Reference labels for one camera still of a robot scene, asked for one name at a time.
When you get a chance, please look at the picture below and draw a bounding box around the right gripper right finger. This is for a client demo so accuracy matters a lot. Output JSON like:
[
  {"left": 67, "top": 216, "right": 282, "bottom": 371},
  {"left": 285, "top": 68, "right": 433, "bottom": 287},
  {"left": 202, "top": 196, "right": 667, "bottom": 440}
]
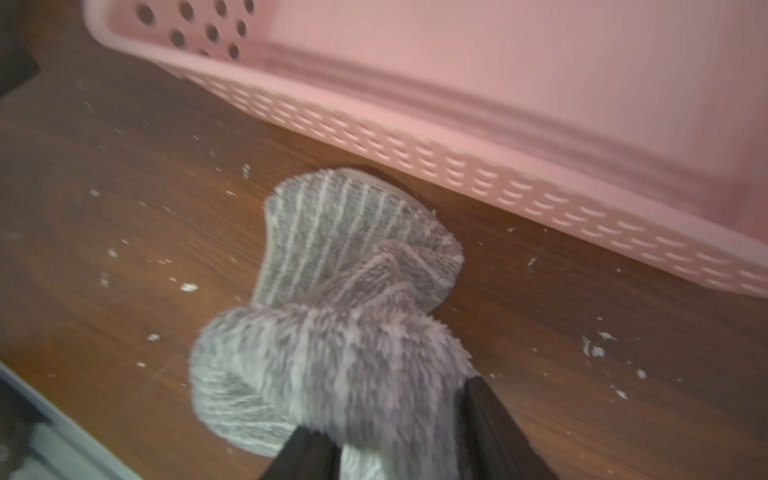
[{"left": 456, "top": 377, "right": 558, "bottom": 480}]

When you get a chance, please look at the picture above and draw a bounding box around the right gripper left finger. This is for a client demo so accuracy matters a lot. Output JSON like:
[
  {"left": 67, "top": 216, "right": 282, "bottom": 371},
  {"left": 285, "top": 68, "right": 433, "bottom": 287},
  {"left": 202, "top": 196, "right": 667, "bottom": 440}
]
[{"left": 260, "top": 427, "right": 342, "bottom": 480}]

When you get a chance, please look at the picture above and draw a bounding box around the grey striped dishcloth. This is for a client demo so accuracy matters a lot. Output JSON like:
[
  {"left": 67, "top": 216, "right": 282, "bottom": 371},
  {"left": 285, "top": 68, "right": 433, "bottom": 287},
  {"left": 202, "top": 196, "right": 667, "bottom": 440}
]
[{"left": 189, "top": 168, "right": 476, "bottom": 479}]

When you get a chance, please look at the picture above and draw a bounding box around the pink plastic basket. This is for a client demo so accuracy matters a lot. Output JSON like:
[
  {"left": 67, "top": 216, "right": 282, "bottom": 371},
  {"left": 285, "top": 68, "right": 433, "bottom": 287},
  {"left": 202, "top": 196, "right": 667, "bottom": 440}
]
[{"left": 83, "top": 1, "right": 767, "bottom": 297}]

